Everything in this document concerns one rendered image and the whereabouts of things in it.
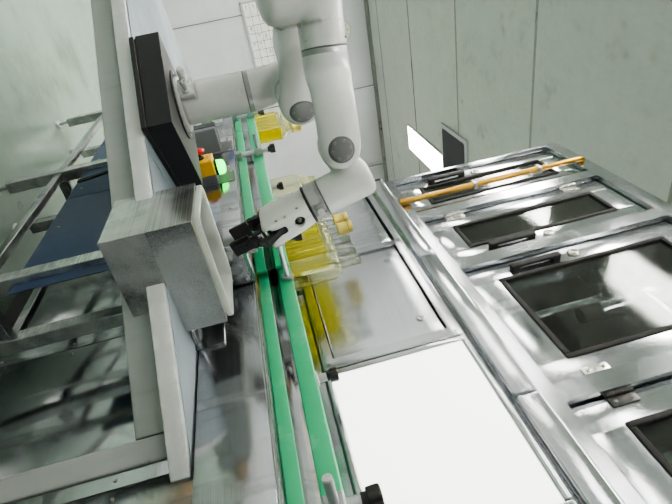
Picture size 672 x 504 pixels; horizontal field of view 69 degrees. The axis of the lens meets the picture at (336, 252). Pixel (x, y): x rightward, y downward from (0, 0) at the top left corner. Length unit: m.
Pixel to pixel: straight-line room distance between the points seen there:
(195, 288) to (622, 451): 0.83
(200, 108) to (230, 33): 5.81
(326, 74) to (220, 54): 6.14
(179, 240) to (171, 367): 0.21
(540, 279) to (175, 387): 0.99
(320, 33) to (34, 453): 1.07
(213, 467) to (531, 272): 0.99
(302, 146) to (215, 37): 1.84
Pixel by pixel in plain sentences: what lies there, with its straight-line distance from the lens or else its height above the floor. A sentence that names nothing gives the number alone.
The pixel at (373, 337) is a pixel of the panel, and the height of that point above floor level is 1.12.
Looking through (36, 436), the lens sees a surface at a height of 0.31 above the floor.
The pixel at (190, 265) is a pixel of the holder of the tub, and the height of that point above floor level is 0.80.
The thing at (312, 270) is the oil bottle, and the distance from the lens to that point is 1.21.
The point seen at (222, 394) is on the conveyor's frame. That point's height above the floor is 0.80.
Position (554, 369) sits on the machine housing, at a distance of 1.20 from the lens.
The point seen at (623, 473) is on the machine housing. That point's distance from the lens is 1.07.
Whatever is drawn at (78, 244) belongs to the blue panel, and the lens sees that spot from 1.44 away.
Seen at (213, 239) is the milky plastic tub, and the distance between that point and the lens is 1.05.
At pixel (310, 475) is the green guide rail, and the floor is 0.92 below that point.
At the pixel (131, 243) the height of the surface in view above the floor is 0.72.
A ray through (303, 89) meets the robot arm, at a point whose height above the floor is 1.09.
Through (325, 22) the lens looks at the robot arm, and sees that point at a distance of 0.92.
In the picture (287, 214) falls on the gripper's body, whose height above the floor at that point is 0.99.
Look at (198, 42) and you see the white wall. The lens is 7.01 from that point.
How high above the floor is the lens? 0.98
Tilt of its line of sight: 5 degrees up
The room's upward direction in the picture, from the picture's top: 76 degrees clockwise
